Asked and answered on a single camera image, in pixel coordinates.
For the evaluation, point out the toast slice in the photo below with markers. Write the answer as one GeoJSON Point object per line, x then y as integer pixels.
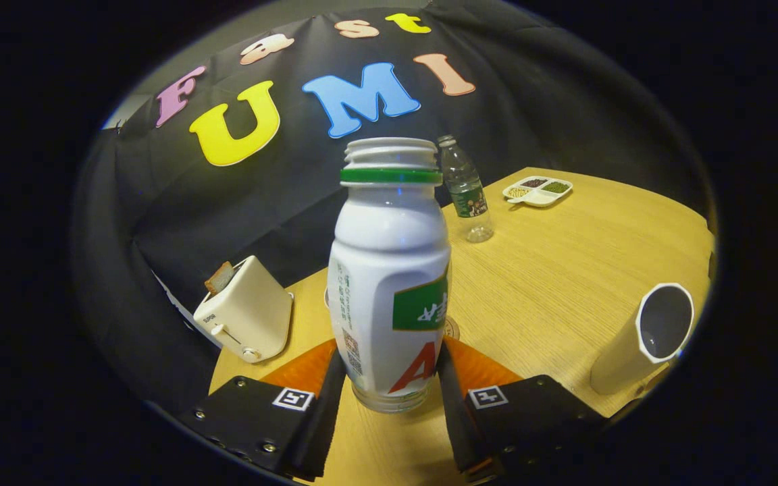
{"type": "Point", "coordinates": [219, 277]}

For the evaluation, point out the clear plastic water bottle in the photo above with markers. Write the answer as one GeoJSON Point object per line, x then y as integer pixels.
{"type": "Point", "coordinates": [467, 196]}

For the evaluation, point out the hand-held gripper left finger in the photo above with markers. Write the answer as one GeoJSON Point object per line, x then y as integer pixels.
{"type": "Point", "coordinates": [315, 418]}

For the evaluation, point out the cream toaster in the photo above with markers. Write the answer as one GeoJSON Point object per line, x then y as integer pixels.
{"type": "Point", "coordinates": [254, 317]}

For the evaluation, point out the round brown coaster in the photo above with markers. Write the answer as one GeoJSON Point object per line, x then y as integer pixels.
{"type": "Point", "coordinates": [452, 329]}

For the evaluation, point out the wooden table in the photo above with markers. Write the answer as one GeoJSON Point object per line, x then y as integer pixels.
{"type": "Point", "coordinates": [537, 290]}

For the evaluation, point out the black backdrop cloth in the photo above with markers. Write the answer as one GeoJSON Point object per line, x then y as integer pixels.
{"type": "Point", "coordinates": [159, 202]}

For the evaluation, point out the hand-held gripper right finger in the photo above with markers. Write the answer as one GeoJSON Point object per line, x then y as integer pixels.
{"type": "Point", "coordinates": [456, 418]}

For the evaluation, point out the white divided snack tray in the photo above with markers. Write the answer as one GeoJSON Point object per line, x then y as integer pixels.
{"type": "Point", "coordinates": [539, 191]}

